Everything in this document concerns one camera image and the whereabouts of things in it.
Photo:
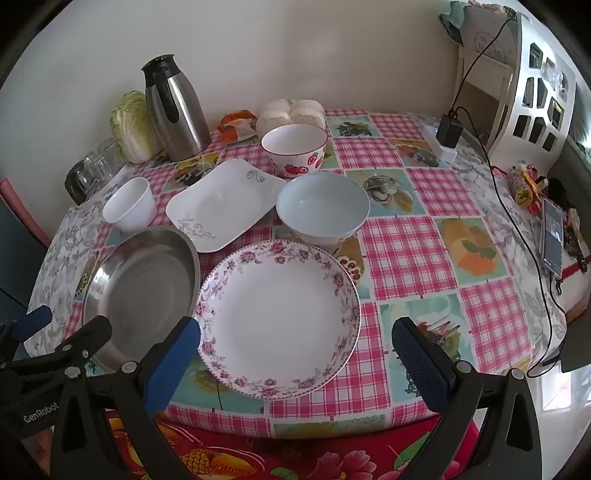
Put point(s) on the red floral cloth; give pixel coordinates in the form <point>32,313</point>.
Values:
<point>277,457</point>

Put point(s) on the dark glass jar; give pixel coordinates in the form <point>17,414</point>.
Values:
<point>83,180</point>

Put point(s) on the black charger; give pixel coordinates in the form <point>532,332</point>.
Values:
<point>450,131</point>

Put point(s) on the napa cabbage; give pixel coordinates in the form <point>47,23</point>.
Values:
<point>131,129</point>

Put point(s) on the orange snack packet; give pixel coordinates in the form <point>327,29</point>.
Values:
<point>235,127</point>

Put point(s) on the white cutout rack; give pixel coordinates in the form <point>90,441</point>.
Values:
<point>517,92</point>

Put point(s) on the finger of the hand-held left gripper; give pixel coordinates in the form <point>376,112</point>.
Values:
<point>32,318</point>
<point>87,334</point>

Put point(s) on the stainless steel thermos jug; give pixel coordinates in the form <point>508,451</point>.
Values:
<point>180,120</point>

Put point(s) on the clear drinking glass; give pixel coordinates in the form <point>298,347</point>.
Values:
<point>112,148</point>
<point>99,159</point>

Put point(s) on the white power strip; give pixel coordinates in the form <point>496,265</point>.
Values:
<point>434,138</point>

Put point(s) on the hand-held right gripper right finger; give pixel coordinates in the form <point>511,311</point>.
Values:
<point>422,364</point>

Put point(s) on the smartphone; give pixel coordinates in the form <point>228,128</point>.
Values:
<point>551,235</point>

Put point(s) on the pink checked tablecloth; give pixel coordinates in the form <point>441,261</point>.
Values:
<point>406,249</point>

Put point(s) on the white wooden frame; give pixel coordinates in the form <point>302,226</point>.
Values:
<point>461,64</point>

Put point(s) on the patterned cushion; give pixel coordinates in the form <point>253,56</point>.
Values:
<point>480,37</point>

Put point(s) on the dark blue panel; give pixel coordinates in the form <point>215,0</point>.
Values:
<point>18,240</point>

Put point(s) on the pink floral plate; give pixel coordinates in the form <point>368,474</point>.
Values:
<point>277,318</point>

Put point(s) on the stainless steel basin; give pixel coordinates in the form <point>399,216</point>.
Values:
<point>143,286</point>

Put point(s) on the white rectangular plate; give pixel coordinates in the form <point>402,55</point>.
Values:
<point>226,198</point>

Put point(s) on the strawberry print bowl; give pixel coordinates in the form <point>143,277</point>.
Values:
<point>295,157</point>

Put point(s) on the light blue bowl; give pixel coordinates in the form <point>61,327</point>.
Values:
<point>323,207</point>

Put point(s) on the bag of steamed buns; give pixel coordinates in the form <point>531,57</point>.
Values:
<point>291,113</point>

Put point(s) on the small white bowl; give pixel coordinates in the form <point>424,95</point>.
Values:
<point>129,207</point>

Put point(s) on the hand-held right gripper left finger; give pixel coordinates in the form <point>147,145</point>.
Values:
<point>171,364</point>

